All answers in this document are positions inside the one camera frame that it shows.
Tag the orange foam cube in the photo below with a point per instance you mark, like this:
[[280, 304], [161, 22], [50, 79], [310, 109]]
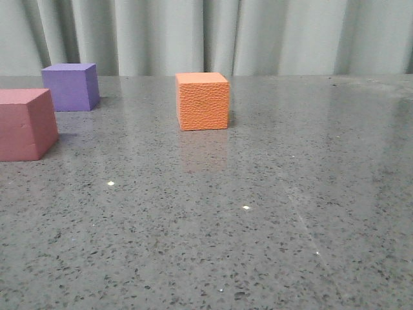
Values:
[[202, 101]]

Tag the grey pleated curtain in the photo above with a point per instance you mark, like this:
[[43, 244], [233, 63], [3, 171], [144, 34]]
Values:
[[239, 38]]

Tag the purple foam cube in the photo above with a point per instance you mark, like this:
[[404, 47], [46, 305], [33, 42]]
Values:
[[73, 86]]

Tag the pink foam cube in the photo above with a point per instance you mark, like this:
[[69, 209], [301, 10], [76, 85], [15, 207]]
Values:
[[28, 125]]

